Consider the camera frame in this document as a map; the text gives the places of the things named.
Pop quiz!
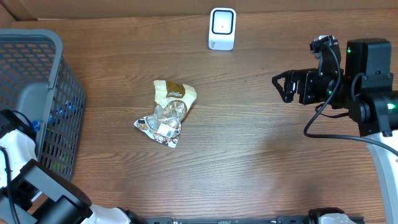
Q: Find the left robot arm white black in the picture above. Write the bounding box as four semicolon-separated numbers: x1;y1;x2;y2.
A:
1;110;145;224

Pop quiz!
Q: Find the blue snack bar wrapper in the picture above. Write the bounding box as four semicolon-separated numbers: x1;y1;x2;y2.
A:
32;119;42;133

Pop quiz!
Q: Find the brown nut snack bag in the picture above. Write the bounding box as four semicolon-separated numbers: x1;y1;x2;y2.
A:
134;80;197;148

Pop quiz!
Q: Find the white barcode scanner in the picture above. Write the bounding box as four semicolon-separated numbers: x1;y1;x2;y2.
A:
208;7;236;51

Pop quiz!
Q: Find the grey plastic mesh basket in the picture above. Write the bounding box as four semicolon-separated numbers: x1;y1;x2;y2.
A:
1;29;86;180

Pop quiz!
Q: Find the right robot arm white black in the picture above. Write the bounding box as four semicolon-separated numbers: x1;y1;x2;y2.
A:
272;35;397;223

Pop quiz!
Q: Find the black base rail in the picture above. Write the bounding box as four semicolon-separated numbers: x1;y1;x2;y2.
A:
142;207;365;224

